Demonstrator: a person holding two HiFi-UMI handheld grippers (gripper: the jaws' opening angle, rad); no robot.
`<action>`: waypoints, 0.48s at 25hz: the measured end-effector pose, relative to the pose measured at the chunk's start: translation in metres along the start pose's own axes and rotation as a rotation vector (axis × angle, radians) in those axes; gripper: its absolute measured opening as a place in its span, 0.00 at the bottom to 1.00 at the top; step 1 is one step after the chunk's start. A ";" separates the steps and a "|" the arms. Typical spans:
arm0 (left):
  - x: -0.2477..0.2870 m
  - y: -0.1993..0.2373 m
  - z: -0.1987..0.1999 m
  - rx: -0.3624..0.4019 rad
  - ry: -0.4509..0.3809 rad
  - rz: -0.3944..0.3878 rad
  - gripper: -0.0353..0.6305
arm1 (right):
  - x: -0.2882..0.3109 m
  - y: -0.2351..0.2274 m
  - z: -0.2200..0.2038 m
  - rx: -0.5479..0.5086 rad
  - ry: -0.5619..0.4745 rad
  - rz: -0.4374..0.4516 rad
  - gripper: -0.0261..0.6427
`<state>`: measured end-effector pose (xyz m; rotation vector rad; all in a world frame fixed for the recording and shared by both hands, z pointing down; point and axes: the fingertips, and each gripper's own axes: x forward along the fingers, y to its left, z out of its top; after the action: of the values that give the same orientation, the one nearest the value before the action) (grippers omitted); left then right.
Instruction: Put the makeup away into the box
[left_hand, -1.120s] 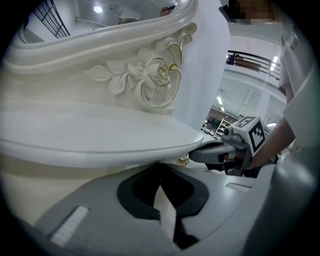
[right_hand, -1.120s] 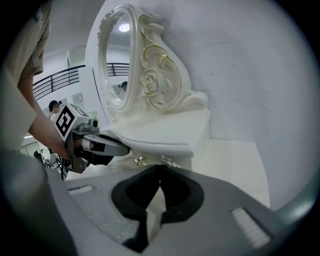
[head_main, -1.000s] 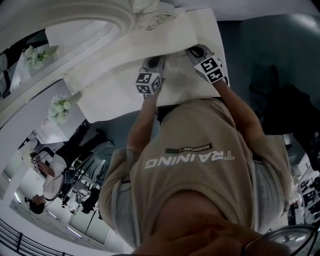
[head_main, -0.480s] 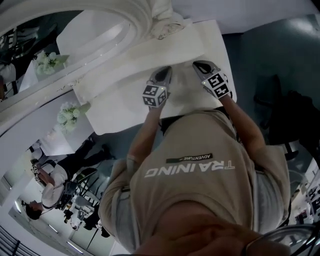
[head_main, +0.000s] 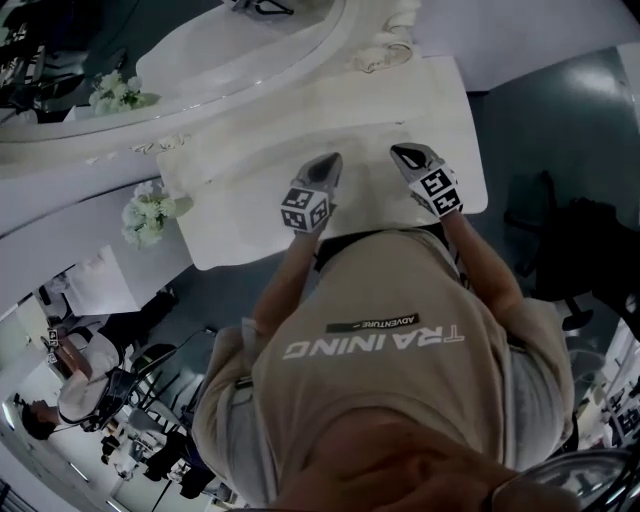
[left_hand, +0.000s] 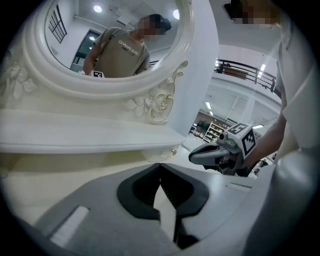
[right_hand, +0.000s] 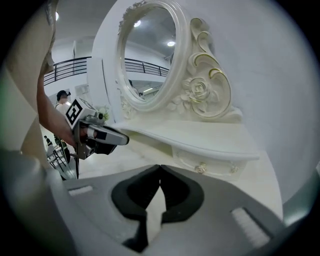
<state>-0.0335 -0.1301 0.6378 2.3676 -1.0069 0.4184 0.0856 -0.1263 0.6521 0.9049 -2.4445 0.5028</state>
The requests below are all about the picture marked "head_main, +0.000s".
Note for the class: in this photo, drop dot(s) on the person's right forearm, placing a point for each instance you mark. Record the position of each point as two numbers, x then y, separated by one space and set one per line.
480 265

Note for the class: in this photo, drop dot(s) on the oval mirror with ornate frame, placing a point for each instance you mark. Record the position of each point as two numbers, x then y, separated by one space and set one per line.
240 107

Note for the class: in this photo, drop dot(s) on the person's eyeglasses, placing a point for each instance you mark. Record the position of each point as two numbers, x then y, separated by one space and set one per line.
590 477

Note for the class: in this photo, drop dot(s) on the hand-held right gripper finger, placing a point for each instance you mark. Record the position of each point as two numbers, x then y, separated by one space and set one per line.
430 154
404 167

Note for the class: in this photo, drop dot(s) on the person's left forearm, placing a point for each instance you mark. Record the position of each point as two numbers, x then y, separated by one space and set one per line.
285 280

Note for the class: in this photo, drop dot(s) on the person's chin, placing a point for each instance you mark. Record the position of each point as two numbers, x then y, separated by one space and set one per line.
400 475

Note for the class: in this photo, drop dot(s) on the person's beige shirt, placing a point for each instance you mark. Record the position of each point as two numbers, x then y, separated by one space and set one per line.
390 390

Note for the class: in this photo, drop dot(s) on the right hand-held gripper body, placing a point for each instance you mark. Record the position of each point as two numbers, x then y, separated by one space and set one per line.
437 192

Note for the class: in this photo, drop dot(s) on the white flower bouquet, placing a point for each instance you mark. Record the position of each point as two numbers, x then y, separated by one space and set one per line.
145 215

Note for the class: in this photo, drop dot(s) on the black mesh office chair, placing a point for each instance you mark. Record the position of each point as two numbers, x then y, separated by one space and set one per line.
150 355

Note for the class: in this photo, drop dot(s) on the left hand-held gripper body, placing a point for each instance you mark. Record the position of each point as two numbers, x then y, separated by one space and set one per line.
302 207

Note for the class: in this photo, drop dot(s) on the white ornate dressing table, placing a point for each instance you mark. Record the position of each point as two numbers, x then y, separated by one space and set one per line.
225 235

